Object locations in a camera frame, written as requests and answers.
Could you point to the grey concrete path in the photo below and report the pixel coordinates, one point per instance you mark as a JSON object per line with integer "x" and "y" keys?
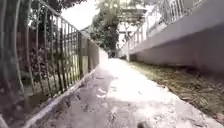
{"x": 126, "y": 96}

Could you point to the tree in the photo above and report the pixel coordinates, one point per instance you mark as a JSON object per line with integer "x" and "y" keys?
{"x": 105, "y": 26}

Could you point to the dark metal railing fence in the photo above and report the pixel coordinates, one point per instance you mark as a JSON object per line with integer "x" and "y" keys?
{"x": 46, "y": 56}

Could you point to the concrete kerb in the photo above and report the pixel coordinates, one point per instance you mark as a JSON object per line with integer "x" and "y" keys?
{"x": 56, "y": 101}

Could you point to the robot's own part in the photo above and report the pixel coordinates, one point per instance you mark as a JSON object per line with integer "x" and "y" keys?
{"x": 141, "y": 125}

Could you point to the leaf-strewn grass strip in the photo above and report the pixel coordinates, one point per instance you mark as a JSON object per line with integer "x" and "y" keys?
{"x": 186, "y": 83}

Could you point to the grey concrete wall with railing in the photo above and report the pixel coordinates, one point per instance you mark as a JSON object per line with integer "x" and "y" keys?
{"x": 186, "y": 36}

